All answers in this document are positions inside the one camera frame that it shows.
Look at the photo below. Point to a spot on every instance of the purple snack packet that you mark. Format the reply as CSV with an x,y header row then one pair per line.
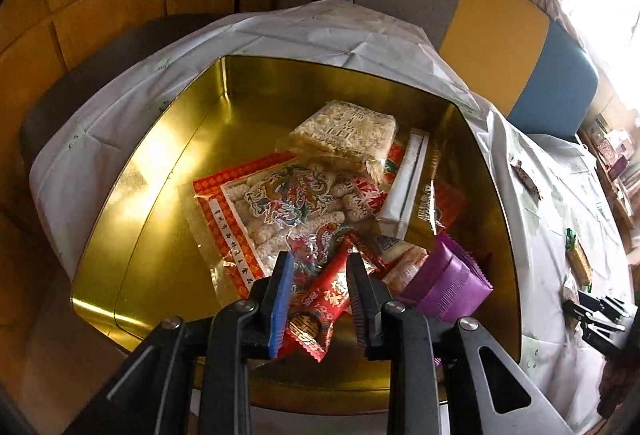
x,y
445,285

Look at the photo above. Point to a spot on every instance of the gold green snack packet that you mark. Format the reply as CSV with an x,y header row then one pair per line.
x,y
581,260

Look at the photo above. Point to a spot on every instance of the red white rice cracker packet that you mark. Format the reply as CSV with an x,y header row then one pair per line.
x,y
400,260

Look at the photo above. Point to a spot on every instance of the white long snack packet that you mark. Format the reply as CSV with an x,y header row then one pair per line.
x,y
405,185

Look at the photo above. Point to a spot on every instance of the dragon print snack packet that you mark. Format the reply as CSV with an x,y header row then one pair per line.
x,y
280,210

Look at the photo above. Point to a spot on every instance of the small dark red candy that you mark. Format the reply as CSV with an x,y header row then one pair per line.
x,y
527,180

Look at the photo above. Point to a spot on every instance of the bright window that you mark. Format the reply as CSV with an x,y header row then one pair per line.
x,y
605,5

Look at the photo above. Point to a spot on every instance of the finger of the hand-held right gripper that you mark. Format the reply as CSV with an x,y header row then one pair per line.
x,y
605,302
577,310

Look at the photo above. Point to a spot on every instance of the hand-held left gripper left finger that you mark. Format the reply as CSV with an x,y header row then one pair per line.
x,y
280,305

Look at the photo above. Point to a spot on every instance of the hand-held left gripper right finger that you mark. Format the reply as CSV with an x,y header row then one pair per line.
x,y
357,295

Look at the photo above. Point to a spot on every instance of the grey yellow blue sofa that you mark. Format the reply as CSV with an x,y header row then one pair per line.
x,y
490,15

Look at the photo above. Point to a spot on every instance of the puffed rice block packet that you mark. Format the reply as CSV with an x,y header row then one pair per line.
x,y
345,130

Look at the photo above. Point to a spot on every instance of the gold tin box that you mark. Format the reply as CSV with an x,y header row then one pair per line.
x,y
165,215

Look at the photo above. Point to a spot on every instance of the shelf with boxes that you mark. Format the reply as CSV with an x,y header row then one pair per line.
x,y
615,155

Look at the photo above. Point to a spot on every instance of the red gold-print snack packet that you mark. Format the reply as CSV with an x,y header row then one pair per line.
x,y
325,300

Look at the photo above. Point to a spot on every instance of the person's right forearm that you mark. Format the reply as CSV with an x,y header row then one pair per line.
x,y
615,385

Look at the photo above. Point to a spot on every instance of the white printed tablecloth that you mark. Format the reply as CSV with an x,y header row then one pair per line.
x,y
300,30

